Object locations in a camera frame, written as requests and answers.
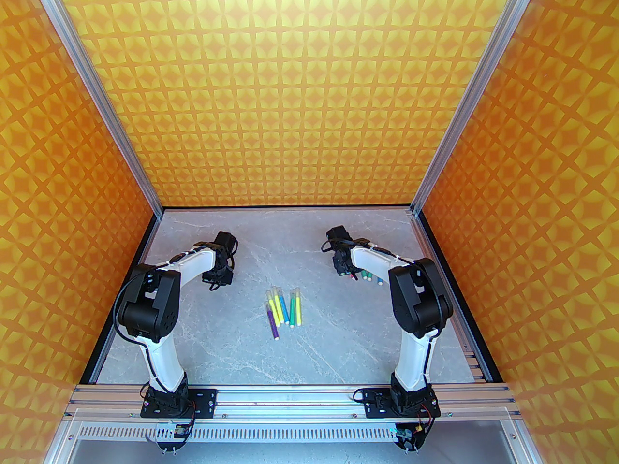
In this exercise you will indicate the yellow marker pen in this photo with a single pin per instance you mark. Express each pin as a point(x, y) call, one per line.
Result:
point(299, 310)
point(280, 307)
point(273, 310)

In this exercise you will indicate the purple marker pen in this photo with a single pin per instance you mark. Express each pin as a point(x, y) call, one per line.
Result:
point(273, 326)

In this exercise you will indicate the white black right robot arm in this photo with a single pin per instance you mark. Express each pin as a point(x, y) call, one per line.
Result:
point(413, 360)

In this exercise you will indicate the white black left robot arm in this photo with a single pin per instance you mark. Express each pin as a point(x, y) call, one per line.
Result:
point(162, 360)

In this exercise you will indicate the black table edge strip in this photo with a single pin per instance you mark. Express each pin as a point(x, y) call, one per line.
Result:
point(290, 207)

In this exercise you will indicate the small circuit board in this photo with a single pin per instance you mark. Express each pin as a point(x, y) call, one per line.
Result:
point(172, 434)
point(408, 435)

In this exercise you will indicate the grey metal lower panel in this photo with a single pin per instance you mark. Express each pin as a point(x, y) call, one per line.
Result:
point(290, 453)

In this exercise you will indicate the black silver table side rail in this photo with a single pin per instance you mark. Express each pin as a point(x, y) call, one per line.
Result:
point(142, 254)
point(435, 254)

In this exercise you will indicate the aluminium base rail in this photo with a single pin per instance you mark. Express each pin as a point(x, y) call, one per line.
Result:
point(290, 399)

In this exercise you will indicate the aluminium frame post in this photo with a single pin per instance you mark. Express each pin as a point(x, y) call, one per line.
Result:
point(470, 94)
point(99, 94)

